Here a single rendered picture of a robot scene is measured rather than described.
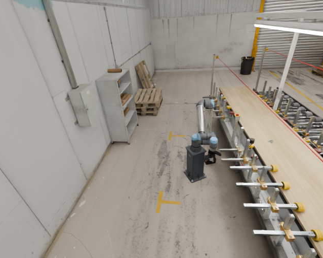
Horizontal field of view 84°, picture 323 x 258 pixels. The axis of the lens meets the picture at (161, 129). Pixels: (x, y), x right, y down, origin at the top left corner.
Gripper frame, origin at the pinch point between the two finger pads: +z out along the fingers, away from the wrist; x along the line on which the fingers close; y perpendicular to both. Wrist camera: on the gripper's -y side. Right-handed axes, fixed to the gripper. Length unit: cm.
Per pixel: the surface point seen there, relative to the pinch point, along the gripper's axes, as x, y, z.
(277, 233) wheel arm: 101, -30, -14
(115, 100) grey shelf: -155, 170, -30
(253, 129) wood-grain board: -64, -74, -7
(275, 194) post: 74, -38, -26
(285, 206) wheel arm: 77, -49, -14
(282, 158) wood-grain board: 7, -84, -7
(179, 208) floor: 15, 48, 83
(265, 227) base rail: 82, -36, 13
